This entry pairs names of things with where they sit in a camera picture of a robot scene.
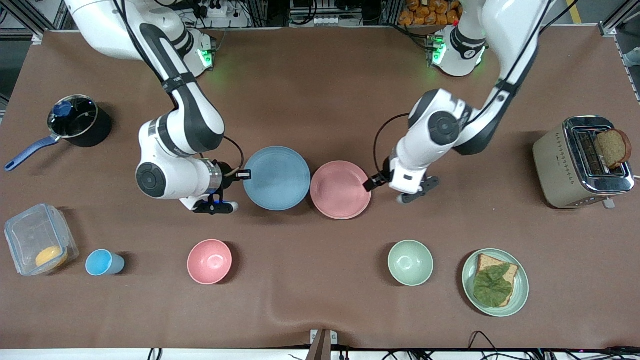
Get pink plate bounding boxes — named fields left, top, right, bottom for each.
left=310, top=160, right=373, bottom=220

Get blue plate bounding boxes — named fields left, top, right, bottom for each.
left=243, top=146, right=312, bottom=211

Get pink bowl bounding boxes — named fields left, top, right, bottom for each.
left=187, top=239, right=233, bottom=285

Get green bowl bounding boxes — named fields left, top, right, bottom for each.
left=388, top=240, right=434, bottom=287

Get brown tablecloth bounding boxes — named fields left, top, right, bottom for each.
left=0, top=27, right=640, bottom=351

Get bread slice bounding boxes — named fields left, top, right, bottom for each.
left=475, top=253, right=519, bottom=308

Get blue cup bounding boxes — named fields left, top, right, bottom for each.
left=85, top=249, right=126, bottom=277

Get green lettuce leaf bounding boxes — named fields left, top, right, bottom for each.
left=473, top=263, right=514, bottom=308

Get orange snack bags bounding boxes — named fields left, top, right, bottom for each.
left=398, top=0, right=462, bottom=27

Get beige metal toaster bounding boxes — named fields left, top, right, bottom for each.
left=532, top=115, right=636, bottom=210

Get metal table clamp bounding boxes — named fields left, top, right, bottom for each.
left=306, top=329, right=339, bottom=360

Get green plate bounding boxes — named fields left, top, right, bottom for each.
left=461, top=248, right=530, bottom=318

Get round yellow object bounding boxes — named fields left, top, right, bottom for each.
left=35, top=246, right=68, bottom=268

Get clear plastic container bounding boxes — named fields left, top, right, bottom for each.
left=4, top=203, right=80, bottom=277

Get dark brown toast slice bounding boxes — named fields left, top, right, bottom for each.
left=594, top=129, right=633, bottom=170

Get black cable loop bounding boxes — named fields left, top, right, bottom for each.
left=222, top=135, right=246, bottom=177
left=373, top=113, right=412, bottom=175

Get dark saucepan with blue handle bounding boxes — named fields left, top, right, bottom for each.
left=4, top=94, right=113, bottom=172

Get aluminium frame profile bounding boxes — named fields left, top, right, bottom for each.
left=0, top=0, right=68, bottom=38
left=600, top=10, right=640, bottom=37

